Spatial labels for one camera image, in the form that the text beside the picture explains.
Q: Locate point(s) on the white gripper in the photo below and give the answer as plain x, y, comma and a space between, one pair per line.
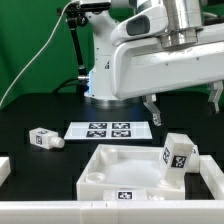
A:
143, 67

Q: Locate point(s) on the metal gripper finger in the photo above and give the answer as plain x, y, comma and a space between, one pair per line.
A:
216, 89

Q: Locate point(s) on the white square tabletop part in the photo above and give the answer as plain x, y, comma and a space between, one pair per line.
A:
117, 172

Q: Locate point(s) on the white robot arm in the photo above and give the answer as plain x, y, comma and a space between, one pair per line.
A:
185, 19

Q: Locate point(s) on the white obstacle fence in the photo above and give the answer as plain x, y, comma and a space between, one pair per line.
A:
40, 190

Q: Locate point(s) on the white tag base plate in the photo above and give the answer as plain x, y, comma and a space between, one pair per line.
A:
108, 130

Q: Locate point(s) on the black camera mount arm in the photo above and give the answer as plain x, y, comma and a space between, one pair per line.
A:
75, 17

